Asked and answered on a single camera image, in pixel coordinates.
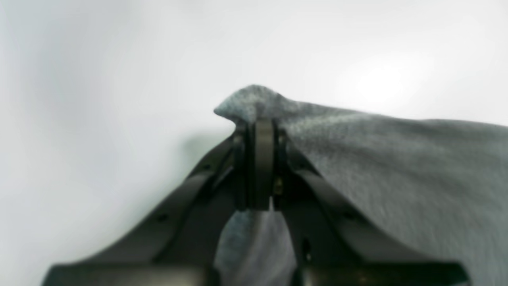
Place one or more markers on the grey T-shirt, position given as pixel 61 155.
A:
pixel 439 186

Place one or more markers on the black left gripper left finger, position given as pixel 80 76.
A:
pixel 176 243

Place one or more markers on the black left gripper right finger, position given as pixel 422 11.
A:
pixel 334 243

